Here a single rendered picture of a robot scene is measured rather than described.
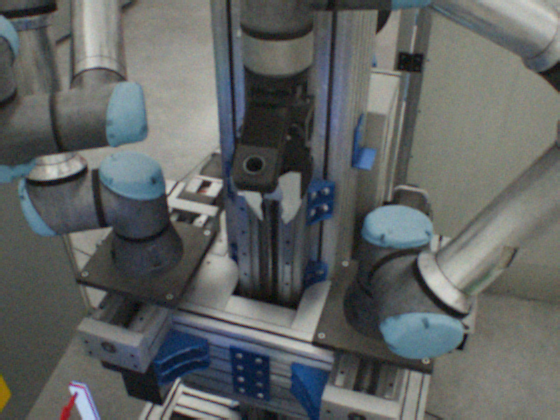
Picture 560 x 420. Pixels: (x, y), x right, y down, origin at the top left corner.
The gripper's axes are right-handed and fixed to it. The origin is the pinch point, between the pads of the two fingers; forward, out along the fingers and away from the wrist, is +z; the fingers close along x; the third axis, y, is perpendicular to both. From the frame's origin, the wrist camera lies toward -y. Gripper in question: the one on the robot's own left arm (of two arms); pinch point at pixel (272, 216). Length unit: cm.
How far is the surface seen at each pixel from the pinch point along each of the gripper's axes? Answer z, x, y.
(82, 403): 27.9, 24.9, -16.2
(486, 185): 86, -49, 129
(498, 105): 52, -46, 129
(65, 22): 128, 233, 312
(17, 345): 109, 96, 38
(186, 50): 143, 140, 315
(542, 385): 143, -82, 87
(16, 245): 78, 96, 54
